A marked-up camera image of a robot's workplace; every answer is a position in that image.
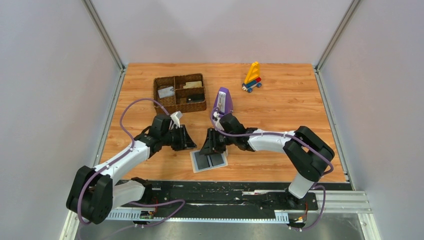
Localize left aluminium frame post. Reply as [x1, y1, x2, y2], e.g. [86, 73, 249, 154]
[82, 0, 126, 72]

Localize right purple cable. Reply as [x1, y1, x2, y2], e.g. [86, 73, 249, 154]
[209, 106, 335, 232]

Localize purple metronome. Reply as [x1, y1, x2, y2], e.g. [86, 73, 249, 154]
[213, 87, 234, 117]

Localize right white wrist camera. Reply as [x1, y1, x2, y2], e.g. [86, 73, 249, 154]
[212, 111, 223, 130]

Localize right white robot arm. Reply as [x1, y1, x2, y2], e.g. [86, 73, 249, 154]
[199, 113, 335, 199]

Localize colourful toy block car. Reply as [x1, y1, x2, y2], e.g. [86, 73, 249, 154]
[241, 61, 262, 93]

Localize grey card in basket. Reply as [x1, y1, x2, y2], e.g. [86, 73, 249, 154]
[157, 86, 175, 99]

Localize aluminium frame post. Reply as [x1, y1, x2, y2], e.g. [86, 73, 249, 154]
[82, 0, 126, 72]
[315, 0, 362, 72]

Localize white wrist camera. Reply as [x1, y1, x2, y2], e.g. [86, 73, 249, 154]
[170, 111, 183, 129]
[212, 111, 223, 130]

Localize beige card in basket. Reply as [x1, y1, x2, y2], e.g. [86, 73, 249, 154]
[186, 81, 203, 88]

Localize right aluminium frame post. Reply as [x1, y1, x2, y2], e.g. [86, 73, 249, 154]
[315, 0, 362, 72]

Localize brown wicker divided basket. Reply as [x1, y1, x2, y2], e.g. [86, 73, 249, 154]
[153, 73, 207, 114]

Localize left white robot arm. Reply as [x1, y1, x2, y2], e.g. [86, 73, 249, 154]
[65, 111, 197, 224]

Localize white slotted cable duct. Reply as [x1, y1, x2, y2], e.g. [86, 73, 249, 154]
[106, 209, 290, 224]

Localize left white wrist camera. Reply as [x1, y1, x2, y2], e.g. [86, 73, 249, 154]
[170, 111, 183, 129]

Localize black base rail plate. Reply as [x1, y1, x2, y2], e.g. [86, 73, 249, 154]
[138, 180, 319, 219]

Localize white card holder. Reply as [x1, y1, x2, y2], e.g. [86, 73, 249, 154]
[190, 150, 228, 173]

